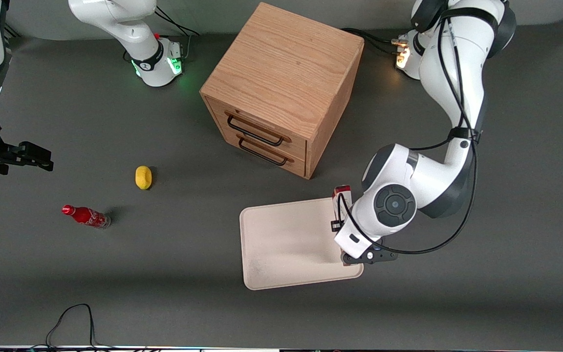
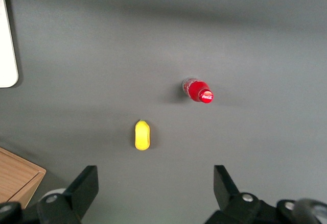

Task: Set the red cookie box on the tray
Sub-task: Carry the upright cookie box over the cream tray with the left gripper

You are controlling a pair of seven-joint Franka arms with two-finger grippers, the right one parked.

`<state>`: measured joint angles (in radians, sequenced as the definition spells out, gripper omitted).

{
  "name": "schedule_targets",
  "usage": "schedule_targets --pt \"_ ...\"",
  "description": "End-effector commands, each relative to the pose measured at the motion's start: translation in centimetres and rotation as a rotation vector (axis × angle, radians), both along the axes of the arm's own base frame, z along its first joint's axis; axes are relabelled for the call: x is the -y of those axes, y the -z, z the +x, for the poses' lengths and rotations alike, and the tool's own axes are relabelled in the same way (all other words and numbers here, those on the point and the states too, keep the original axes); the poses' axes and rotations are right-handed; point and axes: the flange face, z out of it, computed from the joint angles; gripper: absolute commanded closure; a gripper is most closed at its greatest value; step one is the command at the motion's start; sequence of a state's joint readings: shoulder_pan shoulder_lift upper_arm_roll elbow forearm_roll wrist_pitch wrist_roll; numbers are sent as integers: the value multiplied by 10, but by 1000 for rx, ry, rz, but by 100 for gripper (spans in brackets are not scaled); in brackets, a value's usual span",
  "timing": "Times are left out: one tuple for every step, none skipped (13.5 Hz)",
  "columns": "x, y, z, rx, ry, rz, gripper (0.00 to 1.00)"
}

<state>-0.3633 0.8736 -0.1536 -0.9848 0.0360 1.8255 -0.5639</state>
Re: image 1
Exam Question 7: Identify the black loose cable loop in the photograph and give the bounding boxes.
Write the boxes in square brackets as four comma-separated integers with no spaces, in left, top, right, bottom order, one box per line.
[32,304,116,351]

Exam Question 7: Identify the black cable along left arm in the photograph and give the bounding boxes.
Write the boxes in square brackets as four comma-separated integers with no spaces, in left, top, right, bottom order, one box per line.
[337,15,479,255]

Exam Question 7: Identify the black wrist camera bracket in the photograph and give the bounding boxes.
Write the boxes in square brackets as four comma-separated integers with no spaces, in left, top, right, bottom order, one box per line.
[341,248,399,266]

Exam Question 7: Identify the short black drawer handle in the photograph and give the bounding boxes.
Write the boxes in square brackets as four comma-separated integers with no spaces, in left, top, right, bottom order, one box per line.
[238,137,288,166]

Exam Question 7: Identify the red cola bottle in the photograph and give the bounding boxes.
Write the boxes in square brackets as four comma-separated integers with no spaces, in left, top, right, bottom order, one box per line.
[62,204,111,229]

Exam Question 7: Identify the black cable at left base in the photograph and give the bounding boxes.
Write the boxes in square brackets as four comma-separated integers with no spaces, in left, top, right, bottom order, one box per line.
[343,27,402,55]

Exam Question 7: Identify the wooden drawer with short handle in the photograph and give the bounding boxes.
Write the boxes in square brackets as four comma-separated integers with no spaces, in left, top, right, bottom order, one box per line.
[222,128,307,178]

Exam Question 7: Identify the yellow lemon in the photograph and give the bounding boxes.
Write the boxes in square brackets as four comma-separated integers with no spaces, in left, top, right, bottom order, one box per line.
[135,165,153,190]

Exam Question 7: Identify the wooden drawer with long handle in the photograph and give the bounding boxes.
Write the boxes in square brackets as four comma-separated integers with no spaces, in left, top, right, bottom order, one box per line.
[206,96,308,158]

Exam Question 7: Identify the long black drawer handle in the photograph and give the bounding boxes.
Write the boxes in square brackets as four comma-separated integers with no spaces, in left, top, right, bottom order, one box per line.
[226,112,285,147]

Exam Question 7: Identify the white rectangular plastic tray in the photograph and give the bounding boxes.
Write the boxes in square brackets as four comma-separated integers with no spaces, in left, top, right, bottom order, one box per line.
[239,196,364,291]

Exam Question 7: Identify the wooden two-drawer cabinet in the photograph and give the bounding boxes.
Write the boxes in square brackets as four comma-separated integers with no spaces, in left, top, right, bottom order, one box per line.
[199,2,365,180]

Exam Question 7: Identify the black cable at base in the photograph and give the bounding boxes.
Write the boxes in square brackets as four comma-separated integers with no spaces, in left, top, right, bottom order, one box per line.
[343,27,402,55]
[154,6,200,59]

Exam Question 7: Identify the red cookie box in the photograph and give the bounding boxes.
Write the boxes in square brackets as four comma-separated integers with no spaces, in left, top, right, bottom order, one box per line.
[332,184,361,267]

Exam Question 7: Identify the black cable at right base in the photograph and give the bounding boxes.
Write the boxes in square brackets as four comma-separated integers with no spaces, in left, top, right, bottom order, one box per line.
[154,6,200,59]

